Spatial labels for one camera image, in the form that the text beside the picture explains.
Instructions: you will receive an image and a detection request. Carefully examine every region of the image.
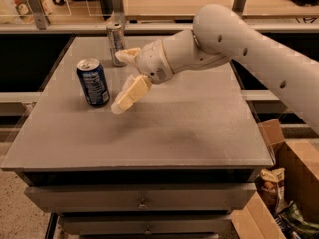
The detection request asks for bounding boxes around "lower drawer knob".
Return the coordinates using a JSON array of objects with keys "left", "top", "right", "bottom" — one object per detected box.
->
[{"left": 144, "top": 227, "right": 152, "bottom": 235}]

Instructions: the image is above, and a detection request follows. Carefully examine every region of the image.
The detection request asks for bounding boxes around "drawer knob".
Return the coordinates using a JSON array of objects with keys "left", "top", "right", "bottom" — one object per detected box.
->
[
  {"left": 137, "top": 198, "right": 148, "bottom": 210},
  {"left": 144, "top": 227, "right": 152, "bottom": 235}
]

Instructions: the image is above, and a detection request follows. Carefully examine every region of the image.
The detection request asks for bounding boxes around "grey drawer cabinet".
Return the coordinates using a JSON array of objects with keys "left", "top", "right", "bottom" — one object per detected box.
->
[{"left": 2, "top": 37, "right": 272, "bottom": 238}]

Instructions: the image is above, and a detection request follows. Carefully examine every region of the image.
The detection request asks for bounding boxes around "middle metal bracket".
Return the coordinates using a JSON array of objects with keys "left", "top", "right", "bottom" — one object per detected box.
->
[{"left": 112, "top": 0, "right": 126, "bottom": 24}]

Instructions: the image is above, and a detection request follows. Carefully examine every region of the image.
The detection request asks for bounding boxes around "upper drawer knob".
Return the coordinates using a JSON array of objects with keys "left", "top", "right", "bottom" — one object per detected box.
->
[{"left": 137, "top": 198, "right": 148, "bottom": 210}]

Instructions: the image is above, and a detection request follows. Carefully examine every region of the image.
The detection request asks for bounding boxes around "green snack bag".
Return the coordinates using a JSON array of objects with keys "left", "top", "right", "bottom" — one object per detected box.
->
[{"left": 273, "top": 201, "right": 319, "bottom": 239}]

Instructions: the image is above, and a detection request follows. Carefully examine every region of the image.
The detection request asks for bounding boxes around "left metal bracket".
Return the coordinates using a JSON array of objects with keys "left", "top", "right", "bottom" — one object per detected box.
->
[{"left": 28, "top": 0, "right": 49, "bottom": 30}]

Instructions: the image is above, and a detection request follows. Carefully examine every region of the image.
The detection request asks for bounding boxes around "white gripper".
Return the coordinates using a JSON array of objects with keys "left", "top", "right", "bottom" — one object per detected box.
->
[{"left": 111, "top": 39, "right": 174, "bottom": 114}]

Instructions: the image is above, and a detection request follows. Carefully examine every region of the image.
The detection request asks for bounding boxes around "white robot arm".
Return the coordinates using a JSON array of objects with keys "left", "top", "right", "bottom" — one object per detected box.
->
[{"left": 111, "top": 4, "right": 319, "bottom": 133}]

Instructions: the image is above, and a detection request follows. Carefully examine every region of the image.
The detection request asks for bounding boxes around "blue pepsi can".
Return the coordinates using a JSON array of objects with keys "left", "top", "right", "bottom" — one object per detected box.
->
[{"left": 76, "top": 58, "right": 110, "bottom": 107}]

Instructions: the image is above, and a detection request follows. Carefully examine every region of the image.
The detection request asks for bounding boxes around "cardboard box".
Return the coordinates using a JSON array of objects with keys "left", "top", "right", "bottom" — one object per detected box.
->
[{"left": 232, "top": 119, "right": 319, "bottom": 239}]

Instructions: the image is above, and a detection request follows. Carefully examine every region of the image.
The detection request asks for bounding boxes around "silver slim energy drink can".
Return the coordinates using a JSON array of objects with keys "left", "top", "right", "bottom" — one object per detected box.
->
[{"left": 106, "top": 22, "right": 126, "bottom": 67}]

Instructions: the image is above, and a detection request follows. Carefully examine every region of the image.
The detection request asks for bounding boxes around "brown snack bag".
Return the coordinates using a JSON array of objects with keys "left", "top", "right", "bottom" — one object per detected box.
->
[{"left": 255, "top": 168, "right": 288, "bottom": 213}]

